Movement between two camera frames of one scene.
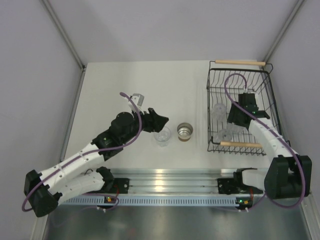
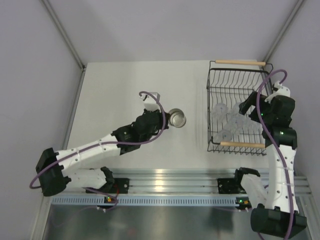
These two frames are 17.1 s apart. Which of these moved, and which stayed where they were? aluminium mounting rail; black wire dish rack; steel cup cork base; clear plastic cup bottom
Moved: clear plastic cup bottom; steel cup cork base
Stayed: aluminium mounting rail; black wire dish rack
